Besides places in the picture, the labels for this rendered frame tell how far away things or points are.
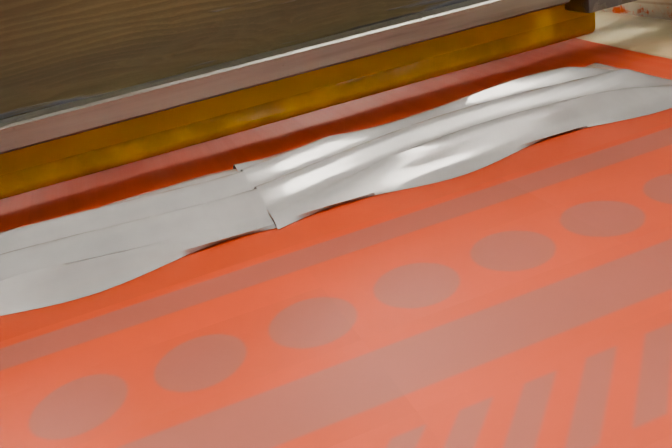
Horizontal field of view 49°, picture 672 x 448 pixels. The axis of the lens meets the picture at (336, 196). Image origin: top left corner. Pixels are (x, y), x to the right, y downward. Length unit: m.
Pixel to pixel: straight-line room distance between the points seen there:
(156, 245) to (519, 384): 0.13
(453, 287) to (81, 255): 0.13
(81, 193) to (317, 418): 0.20
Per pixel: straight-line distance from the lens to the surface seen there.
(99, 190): 0.33
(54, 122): 0.30
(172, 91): 0.30
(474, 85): 0.36
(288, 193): 0.26
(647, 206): 0.23
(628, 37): 0.42
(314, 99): 0.34
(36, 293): 0.24
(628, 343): 0.17
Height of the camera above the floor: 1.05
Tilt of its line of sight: 23 degrees down
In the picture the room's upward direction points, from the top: 11 degrees counter-clockwise
